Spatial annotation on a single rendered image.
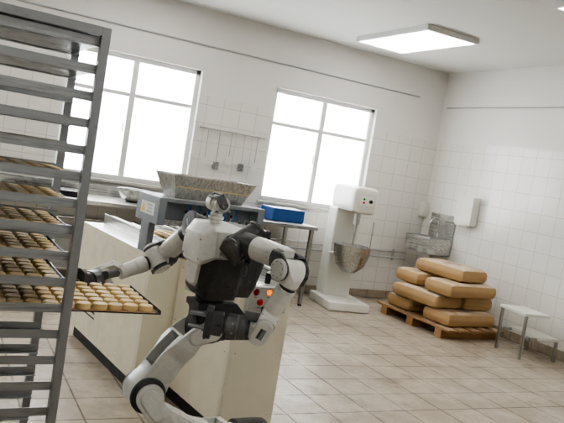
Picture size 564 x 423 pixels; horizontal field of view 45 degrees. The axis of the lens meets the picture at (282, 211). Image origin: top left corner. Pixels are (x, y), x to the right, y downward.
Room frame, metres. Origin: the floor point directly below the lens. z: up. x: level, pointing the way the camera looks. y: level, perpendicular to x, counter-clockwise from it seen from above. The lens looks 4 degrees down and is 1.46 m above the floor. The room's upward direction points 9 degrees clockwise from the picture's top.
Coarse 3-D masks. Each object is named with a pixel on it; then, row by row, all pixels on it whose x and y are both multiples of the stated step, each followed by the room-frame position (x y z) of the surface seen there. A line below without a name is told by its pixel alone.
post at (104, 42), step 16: (96, 64) 2.26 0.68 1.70; (96, 80) 2.24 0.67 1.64; (96, 96) 2.24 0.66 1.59; (96, 112) 2.24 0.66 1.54; (96, 128) 2.25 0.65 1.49; (80, 176) 2.26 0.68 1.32; (80, 192) 2.24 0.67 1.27; (80, 208) 2.24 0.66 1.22; (80, 224) 2.24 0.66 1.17; (80, 240) 2.25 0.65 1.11; (64, 288) 2.26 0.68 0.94; (64, 304) 2.24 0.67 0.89; (64, 320) 2.24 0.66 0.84; (64, 336) 2.24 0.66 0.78; (64, 352) 2.25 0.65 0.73; (48, 400) 2.26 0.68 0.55; (48, 416) 2.24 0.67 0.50
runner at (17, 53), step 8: (0, 48) 2.12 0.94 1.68; (8, 48) 2.13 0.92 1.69; (16, 48) 2.14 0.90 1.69; (8, 56) 2.15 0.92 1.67; (16, 56) 2.14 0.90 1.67; (24, 56) 2.15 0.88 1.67; (32, 56) 2.16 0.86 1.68; (40, 56) 2.17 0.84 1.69; (48, 56) 2.19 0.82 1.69; (56, 56) 2.20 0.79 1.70; (48, 64) 2.19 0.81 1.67; (56, 64) 2.20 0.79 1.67; (64, 64) 2.21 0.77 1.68; (72, 64) 2.22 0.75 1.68; (80, 64) 2.24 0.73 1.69; (88, 64) 2.25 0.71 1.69; (88, 72) 2.25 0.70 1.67
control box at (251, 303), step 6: (258, 288) 3.43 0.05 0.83; (264, 288) 3.46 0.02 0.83; (270, 288) 3.48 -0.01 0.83; (252, 294) 3.42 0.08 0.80; (258, 294) 3.44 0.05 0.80; (264, 294) 3.46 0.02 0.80; (246, 300) 3.42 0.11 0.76; (252, 300) 3.42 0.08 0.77; (264, 300) 3.46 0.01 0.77; (246, 306) 3.41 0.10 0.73; (252, 306) 3.42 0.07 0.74; (258, 306) 3.45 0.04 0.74; (258, 312) 3.45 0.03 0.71; (282, 312) 3.53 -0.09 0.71
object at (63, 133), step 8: (72, 56) 2.63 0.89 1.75; (72, 80) 2.64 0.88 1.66; (64, 104) 2.63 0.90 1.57; (64, 112) 2.63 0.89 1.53; (64, 128) 2.63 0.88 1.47; (64, 136) 2.63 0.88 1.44; (56, 152) 2.64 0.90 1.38; (64, 152) 2.64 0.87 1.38; (56, 160) 2.63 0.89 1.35; (64, 160) 2.64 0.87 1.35; (56, 184) 2.63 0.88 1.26; (56, 208) 2.64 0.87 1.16; (40, 312) 2.64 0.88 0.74; (40, 320) 2.64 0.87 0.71; (32, 376) 2.64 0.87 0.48; (24, 400) 2.63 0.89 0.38
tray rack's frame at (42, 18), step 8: (0, 8) 2.08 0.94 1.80; (8, 8) 2.09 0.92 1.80; (16, 8) 2.10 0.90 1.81; (24, 8) 2.11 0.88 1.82; (16, 16) 2.12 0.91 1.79; (24, 16) 2.12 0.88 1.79; (32, 16) 2.13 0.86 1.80; (40, 16) 2.14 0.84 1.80; (48, 16) 2.15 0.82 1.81; (56, 16) 2.16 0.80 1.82; (48, 24) 2.37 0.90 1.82; (56, 24) 2.16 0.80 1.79; (64, 24) 2.17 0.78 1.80; (72, 24) 2.19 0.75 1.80; (80, 24) 2.20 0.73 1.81; (88, 24) 2.21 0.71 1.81; (80, 32) 2.42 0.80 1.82; (88, 32) 2.21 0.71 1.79; (96, 32) 2.22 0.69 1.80
